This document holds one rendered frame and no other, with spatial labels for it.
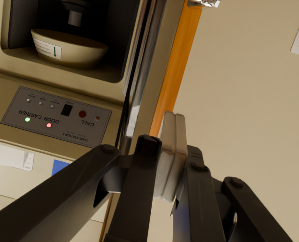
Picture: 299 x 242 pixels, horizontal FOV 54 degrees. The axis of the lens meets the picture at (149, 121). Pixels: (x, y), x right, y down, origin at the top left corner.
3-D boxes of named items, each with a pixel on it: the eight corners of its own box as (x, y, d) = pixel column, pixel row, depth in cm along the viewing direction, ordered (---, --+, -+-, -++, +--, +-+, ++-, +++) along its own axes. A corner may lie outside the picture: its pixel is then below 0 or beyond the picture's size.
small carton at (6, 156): (31, 131, 62) (28, 156, 63) (5, 127, 60) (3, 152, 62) (26, 141, 57) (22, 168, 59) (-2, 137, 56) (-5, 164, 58)
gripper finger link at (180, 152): (173, 151, 15) (188, 155, 15) (174, 112, 21) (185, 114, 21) (159, 201, 15) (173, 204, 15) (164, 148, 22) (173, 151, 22)
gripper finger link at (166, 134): (159, 201, 15) (145, 197, 16) (164, 148, 22) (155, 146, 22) (173, 151, 15) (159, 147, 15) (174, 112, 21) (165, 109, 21)
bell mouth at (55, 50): (115, 45, 76) (111, 66, 77) (50, 28, 76) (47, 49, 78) (98, 51, 59) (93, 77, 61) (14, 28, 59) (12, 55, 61)
